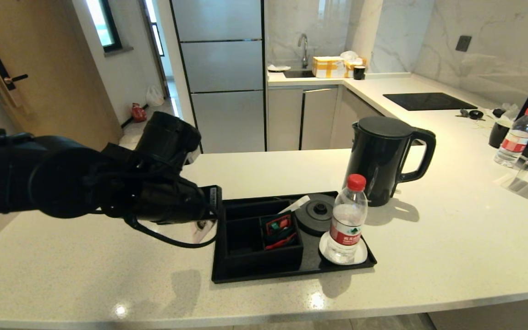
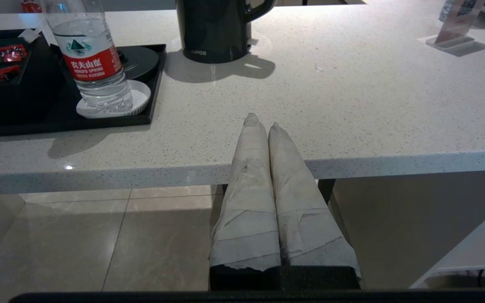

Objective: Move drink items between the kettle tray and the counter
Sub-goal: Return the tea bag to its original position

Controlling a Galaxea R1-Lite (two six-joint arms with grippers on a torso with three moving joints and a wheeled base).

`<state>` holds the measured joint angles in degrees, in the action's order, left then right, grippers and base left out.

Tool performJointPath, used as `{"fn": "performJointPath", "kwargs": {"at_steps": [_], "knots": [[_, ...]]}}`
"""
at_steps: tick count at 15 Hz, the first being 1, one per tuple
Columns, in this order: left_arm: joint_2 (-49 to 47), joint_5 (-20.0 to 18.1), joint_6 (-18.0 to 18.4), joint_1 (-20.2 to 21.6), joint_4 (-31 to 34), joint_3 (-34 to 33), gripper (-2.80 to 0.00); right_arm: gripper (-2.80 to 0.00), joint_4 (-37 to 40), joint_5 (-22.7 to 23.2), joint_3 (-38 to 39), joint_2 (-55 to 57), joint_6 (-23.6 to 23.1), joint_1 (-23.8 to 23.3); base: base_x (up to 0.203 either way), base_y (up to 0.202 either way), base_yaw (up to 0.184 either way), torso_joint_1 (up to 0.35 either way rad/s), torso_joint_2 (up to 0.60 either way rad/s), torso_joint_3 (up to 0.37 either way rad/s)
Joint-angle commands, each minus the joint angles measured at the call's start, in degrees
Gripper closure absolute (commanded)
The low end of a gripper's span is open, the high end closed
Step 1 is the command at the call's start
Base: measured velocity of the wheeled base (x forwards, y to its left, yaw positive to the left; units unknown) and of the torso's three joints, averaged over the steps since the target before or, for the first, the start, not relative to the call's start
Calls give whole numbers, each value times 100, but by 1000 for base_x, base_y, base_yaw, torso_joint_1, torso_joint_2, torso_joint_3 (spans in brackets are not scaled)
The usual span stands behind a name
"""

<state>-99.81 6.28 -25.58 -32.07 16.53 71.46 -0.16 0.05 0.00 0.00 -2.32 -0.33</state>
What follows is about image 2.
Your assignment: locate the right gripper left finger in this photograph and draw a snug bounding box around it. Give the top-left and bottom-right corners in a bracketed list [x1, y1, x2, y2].
[209, 113, 282, 291]

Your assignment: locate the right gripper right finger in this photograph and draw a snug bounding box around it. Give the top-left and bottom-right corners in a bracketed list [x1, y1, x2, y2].
[268, 122, 362, 291]

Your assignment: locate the black electric kettle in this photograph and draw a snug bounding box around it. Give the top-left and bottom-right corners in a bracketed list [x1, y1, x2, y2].
[176, 0, 277, 64]

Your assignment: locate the black round kettle base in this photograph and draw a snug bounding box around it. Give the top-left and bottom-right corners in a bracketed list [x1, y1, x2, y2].
[116, 45, 160, 81]

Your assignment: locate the white round coaster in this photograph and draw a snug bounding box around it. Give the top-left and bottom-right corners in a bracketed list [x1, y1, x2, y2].
[76, 80, 152, 120]

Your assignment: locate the black serving tray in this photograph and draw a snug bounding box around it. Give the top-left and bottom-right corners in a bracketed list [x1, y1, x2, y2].
[0, 29, 167, 138]

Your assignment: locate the clear acrylic stand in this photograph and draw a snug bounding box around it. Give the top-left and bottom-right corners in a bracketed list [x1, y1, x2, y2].
[417, 0, 485, 58]

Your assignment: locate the black divided organizer box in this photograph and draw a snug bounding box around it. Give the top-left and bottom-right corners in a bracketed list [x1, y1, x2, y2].
[0, 29, 65, 128]

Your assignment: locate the white paper stick packet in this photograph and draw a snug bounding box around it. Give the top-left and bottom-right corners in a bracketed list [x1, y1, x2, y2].
[17, 28, 58, 46]

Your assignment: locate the red orange packet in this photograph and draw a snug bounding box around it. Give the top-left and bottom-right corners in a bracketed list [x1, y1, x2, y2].
[0, 44, 29, 85]

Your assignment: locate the red bag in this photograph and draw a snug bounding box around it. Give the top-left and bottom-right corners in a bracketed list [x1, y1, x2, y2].
[20, 0, 43, 13]

